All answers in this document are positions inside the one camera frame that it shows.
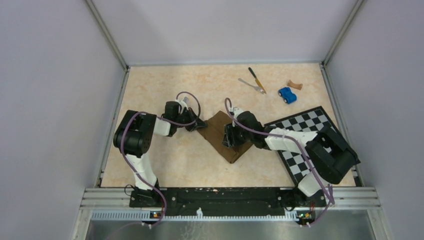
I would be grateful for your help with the blue toy car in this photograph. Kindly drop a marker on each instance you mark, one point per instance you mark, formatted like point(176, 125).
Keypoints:
point(287, 95)

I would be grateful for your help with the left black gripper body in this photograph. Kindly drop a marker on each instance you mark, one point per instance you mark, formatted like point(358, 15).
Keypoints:
point(186, 117)

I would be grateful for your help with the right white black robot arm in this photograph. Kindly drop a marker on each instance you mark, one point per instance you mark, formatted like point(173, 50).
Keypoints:
point(327, 154)

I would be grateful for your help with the small brown wooden piece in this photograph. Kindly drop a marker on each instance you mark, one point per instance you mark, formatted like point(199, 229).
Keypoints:
point(297, 86)

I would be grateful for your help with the black-handled knife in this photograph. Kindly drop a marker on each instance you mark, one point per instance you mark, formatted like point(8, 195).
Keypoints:
point(257, 80)

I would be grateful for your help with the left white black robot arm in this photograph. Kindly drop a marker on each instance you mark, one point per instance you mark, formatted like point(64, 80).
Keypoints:
point(133, 138)

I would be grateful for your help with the black white checkerboard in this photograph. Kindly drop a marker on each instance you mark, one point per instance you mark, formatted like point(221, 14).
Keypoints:
point(313, 119)

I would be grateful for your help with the aluminium frame rail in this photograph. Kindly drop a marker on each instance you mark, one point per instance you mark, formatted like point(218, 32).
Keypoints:
point(349, 198)

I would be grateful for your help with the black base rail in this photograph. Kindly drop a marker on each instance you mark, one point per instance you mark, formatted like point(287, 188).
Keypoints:
point(226, 201)

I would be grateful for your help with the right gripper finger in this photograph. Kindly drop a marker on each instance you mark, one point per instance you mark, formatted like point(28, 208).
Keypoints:
point(243, 136)
point(228, 138)

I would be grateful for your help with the brown cloth napkin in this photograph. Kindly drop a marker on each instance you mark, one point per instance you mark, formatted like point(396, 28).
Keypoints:
point(214, 134)

